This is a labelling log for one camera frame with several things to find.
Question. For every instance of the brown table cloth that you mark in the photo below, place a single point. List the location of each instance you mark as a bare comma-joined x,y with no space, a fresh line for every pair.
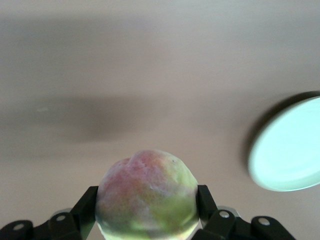
150,75

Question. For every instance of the peach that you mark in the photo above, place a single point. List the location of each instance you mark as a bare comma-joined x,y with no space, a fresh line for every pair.
147,195

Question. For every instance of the pale green round plate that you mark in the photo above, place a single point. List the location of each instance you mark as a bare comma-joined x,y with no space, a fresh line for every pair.
290,150

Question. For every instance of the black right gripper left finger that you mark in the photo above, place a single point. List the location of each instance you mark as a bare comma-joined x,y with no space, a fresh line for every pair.
75,220

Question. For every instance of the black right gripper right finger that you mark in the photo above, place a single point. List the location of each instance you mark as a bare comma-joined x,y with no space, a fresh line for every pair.
220,220

